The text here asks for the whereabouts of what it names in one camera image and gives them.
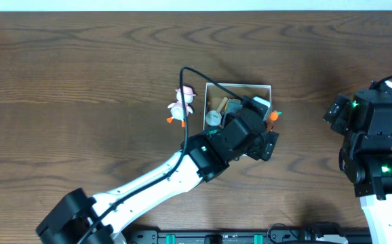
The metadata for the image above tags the brown plush capybara toy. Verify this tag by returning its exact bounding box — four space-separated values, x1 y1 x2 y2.
265 110 282 131

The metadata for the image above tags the white wooden pellet drum toy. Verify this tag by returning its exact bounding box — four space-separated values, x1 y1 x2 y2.
205 97 228 126

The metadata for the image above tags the white duck toy pink hat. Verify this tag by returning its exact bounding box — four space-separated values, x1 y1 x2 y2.
167 85 196 127

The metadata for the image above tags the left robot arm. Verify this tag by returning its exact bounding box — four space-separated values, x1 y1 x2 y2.
36 97 279 243

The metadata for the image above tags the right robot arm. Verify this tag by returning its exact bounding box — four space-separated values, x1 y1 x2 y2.
324 78 392 243

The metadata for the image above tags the white cardboard box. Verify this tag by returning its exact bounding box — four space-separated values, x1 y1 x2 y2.
203 83 271 129

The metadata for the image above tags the black mounting rail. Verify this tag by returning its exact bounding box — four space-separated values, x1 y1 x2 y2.
124 222 372 244

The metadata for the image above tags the left black cable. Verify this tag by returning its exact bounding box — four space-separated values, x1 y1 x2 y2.
75 66 248 244

